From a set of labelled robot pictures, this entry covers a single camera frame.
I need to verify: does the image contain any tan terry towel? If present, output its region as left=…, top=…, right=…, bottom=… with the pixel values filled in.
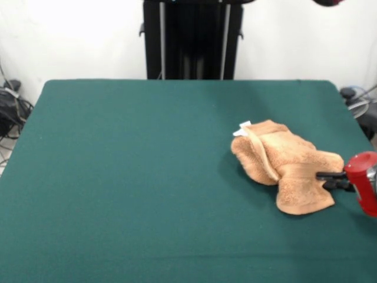
left=230, top=119, right=345, bottom=215

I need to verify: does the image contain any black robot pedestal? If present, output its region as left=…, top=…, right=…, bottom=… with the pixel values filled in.
left=138, top=0, right=245, bottom=80

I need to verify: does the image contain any dark green table cloth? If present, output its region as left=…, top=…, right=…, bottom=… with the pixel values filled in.
left=0, top=78, right=377, bottom=283

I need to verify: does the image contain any black cable tangle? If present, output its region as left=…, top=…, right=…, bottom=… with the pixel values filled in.
left=0, top=63, right=35, bottom=166
left=341, top=85, right=377, bottom=119

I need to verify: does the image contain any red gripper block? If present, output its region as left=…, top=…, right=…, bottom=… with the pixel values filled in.
left=316, top=151, right=377, bottom=218

